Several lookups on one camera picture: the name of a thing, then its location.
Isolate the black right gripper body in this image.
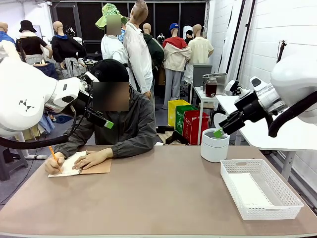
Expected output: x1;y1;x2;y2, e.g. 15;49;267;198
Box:
234;91;267;122

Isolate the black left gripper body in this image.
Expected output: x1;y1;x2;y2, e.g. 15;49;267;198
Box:
70;91;93;119

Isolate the spiral notebook brown cover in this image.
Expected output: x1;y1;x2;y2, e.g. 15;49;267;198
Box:
48;150;112;178

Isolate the yellow pencil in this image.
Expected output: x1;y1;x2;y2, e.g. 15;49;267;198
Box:
48;145;63;174

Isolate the person's right forearm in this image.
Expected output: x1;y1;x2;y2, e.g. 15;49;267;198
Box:
53;128;96;158

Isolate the person's left forearm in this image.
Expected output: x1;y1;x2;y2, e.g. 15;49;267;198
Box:
108;138;156;159

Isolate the person's left hand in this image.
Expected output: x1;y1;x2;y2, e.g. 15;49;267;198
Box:
73;148;111;171

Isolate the person's right hand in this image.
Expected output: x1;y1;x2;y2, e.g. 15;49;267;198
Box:
45;153;66;175

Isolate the white lidded trash bin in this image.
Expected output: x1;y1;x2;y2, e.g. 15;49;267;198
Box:
200;113;230;163

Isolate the glass jar brown liquid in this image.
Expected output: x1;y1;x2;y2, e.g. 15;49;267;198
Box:
205;76;218;98

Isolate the small white table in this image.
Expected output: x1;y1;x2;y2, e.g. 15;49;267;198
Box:
192;85;220;146

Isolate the red recycling bag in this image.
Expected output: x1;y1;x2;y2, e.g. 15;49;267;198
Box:
182;110;210;146

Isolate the person in grey jacket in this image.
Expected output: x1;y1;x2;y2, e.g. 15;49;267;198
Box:
53;59;157;159

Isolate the metal tray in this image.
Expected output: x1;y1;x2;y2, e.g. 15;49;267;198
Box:
202;72;228;86

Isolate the black cap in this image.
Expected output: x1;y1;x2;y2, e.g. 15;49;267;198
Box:
90;59;130;83

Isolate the blue denim garment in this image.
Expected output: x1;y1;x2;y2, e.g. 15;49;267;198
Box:
33;61;59;80

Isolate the large white table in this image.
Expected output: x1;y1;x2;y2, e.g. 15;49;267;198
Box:
215;95;317;180

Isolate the green recycling bag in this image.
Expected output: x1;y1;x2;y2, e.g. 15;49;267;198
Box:
175;105;199;136

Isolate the grey box bin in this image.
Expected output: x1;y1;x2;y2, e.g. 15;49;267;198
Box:
192;63;213;87

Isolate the black floor stand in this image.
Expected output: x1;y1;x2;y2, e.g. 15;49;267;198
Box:
157;125;189;146

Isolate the mannequin in black hoodie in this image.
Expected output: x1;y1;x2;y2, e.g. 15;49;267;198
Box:
51;21;87;79

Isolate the black tripod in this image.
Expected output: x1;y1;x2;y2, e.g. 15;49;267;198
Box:
276;40;287;64

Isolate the mannequin with green hat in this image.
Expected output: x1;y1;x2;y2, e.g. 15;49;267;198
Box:
95;2;129;60

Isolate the mannequin in cream shirt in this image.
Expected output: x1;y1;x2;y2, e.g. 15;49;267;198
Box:
184;24;214;84

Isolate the tall mannequin white shirt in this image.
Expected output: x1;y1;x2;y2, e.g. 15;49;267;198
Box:
123;0;155;98

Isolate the mannequin with black hat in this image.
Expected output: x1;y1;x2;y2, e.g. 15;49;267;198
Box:
15;20;53;65

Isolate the mannequin red beige jacket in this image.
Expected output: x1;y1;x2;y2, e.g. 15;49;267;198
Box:
161;23;192;110

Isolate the mannequin dark green jacket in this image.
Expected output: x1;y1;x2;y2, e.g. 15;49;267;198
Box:
143;23;165;75

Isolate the grey stool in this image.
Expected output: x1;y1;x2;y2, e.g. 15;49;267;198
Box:
0;145;29;181

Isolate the background person black hair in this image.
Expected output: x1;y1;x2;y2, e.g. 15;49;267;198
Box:
184;29;195;45

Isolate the white perforated plastic basket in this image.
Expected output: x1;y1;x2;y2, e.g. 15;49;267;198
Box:
219;158;305;221

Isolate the mannequin in blue shirt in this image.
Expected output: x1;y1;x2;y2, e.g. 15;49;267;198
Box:
0;21;16;45

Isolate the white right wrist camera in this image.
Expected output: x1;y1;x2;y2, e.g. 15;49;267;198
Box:
224;79;246;96

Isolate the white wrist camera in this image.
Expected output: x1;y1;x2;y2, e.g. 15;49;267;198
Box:
83;71;100;87
224;79;246;96

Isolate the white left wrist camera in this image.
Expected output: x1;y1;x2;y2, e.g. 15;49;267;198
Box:
83;71;100;87

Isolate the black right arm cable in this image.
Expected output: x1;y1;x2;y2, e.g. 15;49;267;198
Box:
267;90;317;138

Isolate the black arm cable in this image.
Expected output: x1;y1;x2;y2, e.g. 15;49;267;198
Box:
0;105;78;150
267;90;317;138

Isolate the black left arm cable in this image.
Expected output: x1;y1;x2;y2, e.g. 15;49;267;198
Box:
0;105;78;150

